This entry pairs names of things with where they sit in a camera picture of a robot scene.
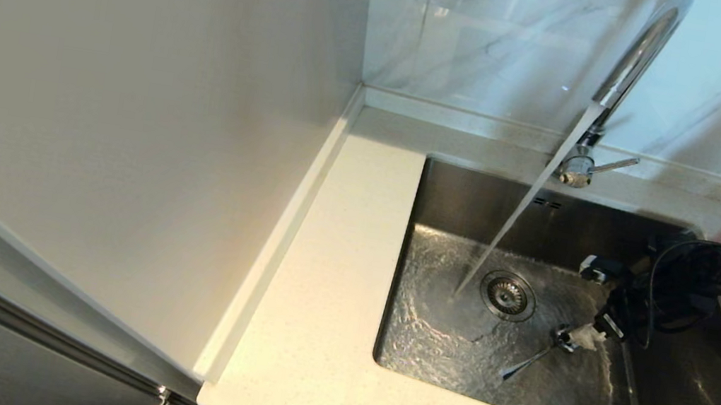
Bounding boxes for steel bar door handle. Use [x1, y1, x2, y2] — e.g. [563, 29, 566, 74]
[0, 242, 188, 401]

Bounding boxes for chrome gooseneck faucet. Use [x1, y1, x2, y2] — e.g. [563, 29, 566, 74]
[553, 0, 693, 198]

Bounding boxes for running water stream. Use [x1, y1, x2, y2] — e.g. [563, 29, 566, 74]
[452, 85, 603, 315]

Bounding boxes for round metal drain strainer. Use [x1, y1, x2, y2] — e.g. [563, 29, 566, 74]
[476, 267, 541, 326]

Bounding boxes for metal spoon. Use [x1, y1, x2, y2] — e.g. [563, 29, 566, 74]
[500, 316, 582, 391]

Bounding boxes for stainless steel sink basin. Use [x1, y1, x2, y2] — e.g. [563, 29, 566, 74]
[365, 152, 721, 405]

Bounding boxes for chrome faucet lever handle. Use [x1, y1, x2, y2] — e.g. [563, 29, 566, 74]
[555, 146, 641, 198]

